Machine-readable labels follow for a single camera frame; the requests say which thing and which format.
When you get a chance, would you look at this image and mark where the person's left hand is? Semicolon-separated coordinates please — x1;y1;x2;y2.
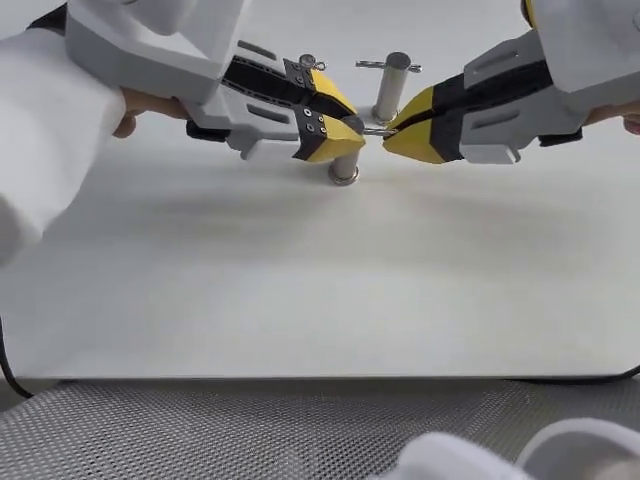
110;87;189;139

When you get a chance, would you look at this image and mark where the black cable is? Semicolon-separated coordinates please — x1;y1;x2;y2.
0;318;34;401

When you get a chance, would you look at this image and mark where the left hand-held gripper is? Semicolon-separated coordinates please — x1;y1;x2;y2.
64;0;367;166

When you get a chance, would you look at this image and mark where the person's left forearm white sleeve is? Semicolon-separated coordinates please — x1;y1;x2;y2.
0;18;127;274

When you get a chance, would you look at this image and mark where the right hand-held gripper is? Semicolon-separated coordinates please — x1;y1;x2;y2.
381;0;640;167

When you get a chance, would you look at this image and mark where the person's body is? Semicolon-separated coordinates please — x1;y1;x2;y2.
393;416;640;480

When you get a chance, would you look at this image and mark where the person's right hand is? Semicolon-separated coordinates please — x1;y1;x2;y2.
582;96;640;136

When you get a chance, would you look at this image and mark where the grey mesh chair seat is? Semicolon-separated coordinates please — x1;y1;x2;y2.
0;378;640;480

